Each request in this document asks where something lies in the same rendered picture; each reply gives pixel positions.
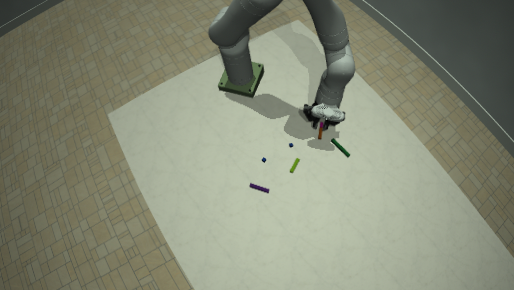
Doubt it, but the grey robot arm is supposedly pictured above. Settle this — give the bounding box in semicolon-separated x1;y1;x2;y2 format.
208;0;355;122

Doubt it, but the purple rod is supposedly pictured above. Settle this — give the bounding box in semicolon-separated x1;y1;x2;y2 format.
249;183;269;193

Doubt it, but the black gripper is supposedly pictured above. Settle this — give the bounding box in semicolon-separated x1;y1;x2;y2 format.
303;98;345;131

